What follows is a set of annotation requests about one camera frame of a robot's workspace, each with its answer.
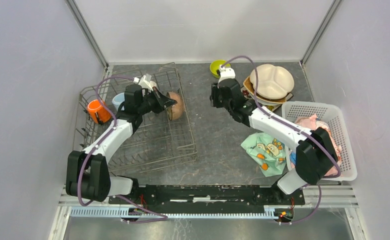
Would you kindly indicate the lime green bowl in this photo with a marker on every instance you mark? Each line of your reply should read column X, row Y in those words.
column 214, row 67

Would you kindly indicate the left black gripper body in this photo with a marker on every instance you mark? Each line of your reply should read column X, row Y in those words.
column 149, row 103

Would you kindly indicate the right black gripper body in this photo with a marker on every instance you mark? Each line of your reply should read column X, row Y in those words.
column 217, row 100

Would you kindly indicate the light blue mug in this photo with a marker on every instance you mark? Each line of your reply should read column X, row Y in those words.
column 118, row 100

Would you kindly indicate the pink patterned cloth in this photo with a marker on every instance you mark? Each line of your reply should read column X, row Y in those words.
column 312, row 122

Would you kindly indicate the white plastic basket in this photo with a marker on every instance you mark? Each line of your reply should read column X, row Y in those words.
column 333, row 117

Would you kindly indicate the cream divided plate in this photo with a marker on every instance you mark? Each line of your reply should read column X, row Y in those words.
column 272, row 82

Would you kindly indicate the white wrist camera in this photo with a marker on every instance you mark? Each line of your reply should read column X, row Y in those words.
column 225, row 72
column 146, row 83

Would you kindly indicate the grey wire dish rack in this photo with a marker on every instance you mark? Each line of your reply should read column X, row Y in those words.
column 159, row 143

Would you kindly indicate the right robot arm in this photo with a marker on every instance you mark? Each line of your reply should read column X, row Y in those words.
column 315, row 153

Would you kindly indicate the beige brown-rimmed bowl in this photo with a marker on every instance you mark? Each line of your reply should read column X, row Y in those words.
column 176, row 111

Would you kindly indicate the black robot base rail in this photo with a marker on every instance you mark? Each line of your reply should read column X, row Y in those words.
column 154, row 203

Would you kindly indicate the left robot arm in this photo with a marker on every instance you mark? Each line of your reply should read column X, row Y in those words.
column 87, row 175

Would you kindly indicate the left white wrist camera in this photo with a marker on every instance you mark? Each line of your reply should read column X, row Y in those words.
column 146, row 83

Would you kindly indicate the orange mug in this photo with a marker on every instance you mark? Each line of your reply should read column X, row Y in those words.
column 98, row 112

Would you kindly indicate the green cartoon cloth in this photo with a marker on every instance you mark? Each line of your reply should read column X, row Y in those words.
column 267, row 151

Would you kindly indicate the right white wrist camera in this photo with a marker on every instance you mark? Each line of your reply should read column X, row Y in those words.
column 225, row 72

